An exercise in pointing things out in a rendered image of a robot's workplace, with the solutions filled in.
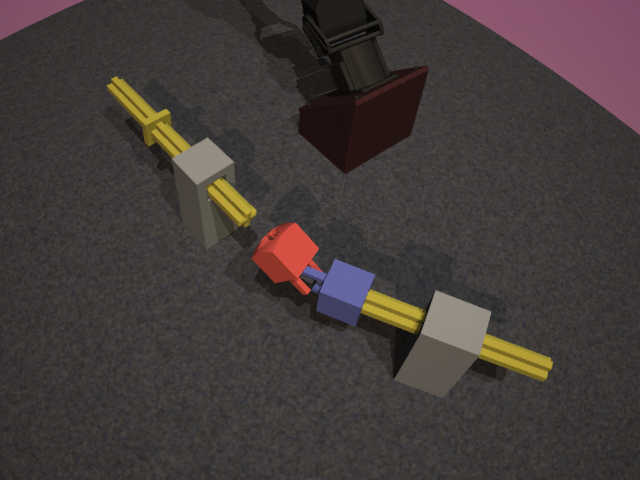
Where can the yellow shaft through beige block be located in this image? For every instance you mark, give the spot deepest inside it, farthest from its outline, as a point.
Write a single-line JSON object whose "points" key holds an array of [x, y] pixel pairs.
{"points": [[210, 207]]}

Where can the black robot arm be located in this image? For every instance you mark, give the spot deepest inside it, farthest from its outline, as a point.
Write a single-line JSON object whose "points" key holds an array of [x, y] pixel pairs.
{"points": [[357, 64]]}

